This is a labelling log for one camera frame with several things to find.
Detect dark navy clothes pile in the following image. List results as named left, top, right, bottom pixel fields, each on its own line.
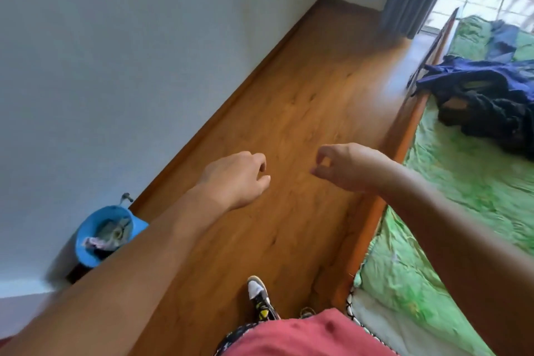
left=433, top=80, right=534, bottom=160

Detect person's red shirt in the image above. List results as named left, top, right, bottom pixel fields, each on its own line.
left=221, top=308, right=399, bottom=356

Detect person's left forearm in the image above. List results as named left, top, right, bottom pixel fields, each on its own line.
left=0, top=184, right=228, bottom=356

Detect person's right hand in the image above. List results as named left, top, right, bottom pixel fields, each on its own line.
left=310, top=142, right=395, bottom=195

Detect brown fleece garment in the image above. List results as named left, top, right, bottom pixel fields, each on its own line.
left=437, top=95, right=481, bottom=127

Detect crumpled waste in bin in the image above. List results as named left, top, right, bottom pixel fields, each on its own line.
left=82, top=217, right=134, bottom=253

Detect person's left hand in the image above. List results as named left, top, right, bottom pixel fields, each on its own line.
left=195, top=151, right=271, bottom=211

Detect blue shirt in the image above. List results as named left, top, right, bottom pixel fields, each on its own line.
left=416, top=55, right=534, bottom=103

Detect blue plastic bin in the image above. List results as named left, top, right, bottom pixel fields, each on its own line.
left=75, top=205, right=150, bottom=269

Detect person's right forearm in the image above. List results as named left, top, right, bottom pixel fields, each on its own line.
left=375, top=161, right=534, bottom=356

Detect green floral bedsheet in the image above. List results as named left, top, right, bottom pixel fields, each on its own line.
left=354, top=16, right=534, bottom=356

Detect wooden bed frame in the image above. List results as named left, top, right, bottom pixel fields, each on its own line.
left=308, top=7, right=459, bottom=312

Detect person's floral patterned trousers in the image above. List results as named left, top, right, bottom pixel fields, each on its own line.
left=214, top=321, right=261, bottom=356

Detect person's dark slipper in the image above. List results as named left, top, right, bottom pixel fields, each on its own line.
left=246, top=276, right=281, bottom=323

